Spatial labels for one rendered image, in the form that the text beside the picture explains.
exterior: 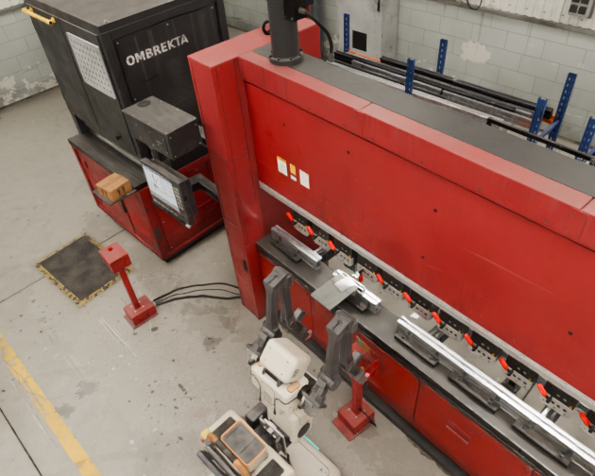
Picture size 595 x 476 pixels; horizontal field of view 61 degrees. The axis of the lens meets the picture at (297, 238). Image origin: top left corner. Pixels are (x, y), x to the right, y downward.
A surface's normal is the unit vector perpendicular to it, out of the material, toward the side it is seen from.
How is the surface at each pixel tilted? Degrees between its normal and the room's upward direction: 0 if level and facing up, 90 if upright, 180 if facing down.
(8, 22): 90
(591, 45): 90
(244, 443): 0
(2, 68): 90
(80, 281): 0
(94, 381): 0
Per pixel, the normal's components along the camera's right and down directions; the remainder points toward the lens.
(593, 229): -0.74, 0.49
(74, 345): -0.07, -0.73
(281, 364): -0.56, -0.11
